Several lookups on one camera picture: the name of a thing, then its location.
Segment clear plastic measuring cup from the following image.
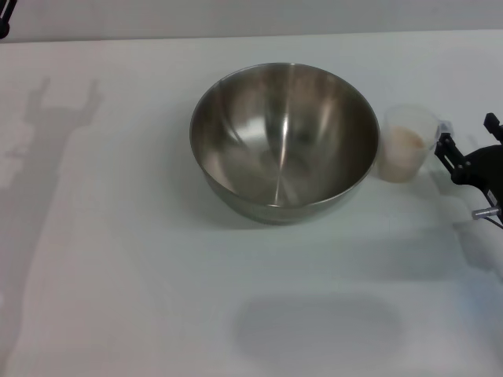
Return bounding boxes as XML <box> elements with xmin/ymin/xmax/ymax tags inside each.
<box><xmin>376</xmin><ymin>104</ymin><xmax>453</xmax><ymax>184</ymax></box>

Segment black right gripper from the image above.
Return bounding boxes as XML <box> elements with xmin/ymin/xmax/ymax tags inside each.
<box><xmin>434</xmin><ymin>112</ymin><xmax>503</xmax><ymax>205</ymax></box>

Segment white rice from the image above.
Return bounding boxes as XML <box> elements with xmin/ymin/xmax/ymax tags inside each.
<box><xmin>379</xmin><ymin>126</ymin><xmax>428</xmax><ymax>182</ymax></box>

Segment stainless steel mixing bowl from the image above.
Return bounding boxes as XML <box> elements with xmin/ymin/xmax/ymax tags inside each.
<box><xmin>189</xmin><ymin>62</ymin><xmax>381</xmax><ymax>227</ymax></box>

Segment right wrist cable with connector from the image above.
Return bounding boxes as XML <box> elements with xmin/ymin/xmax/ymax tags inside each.
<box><xmin>471</xmin><ymin>207</ymin><xmax>503</xmax><ymax>231</ymax></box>

